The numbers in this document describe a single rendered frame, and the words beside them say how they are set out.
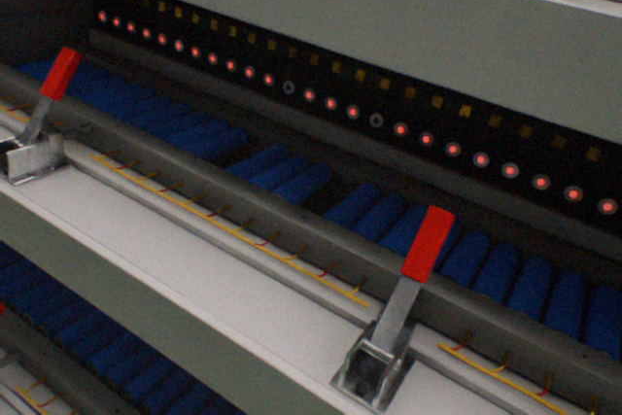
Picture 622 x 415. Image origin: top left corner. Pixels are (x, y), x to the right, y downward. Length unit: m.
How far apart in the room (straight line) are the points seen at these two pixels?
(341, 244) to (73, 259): 0.16
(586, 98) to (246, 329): 0.19
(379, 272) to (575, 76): 0.14
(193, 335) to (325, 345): 0.07
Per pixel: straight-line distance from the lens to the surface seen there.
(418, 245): 0.25
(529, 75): 0.23
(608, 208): 0.38
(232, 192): 0.33
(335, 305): 0.29
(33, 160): 0.39
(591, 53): 0.23
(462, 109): 0.37
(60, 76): 0.39
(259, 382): 0.28
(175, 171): 0.36
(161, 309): 0.30
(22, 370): 0.50
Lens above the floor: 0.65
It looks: 8 degrees down
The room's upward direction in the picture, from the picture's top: 21 degrees clockwise
